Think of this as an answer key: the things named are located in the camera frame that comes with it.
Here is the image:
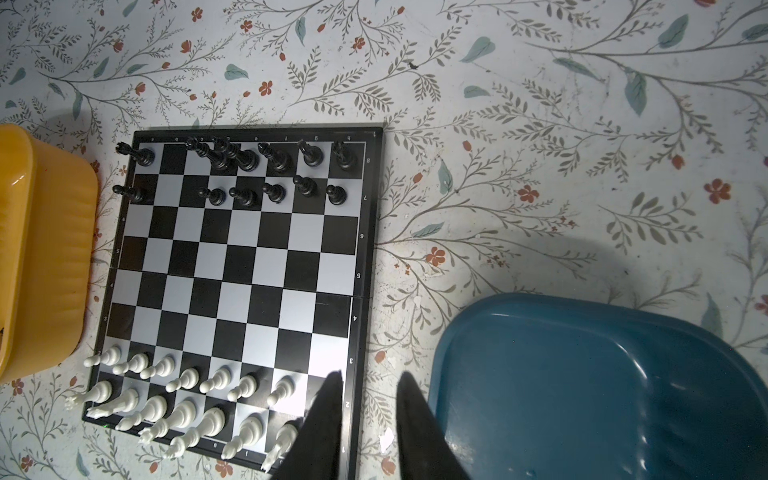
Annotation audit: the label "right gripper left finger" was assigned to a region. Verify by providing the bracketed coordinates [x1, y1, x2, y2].
[272, 371, 343, 479]

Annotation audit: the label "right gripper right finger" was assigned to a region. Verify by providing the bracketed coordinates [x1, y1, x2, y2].
[396, 371, 469, 479]

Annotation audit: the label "black white chess board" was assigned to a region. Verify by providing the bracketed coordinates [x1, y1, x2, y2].
[90, 125, 383, 479]

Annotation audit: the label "teal plastic tray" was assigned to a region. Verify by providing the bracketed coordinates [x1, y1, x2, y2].
[428, 293, 767, 479]

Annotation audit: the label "yellow plastic tray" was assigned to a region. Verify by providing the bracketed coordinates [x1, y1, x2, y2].
[1, 124, 99, 383]

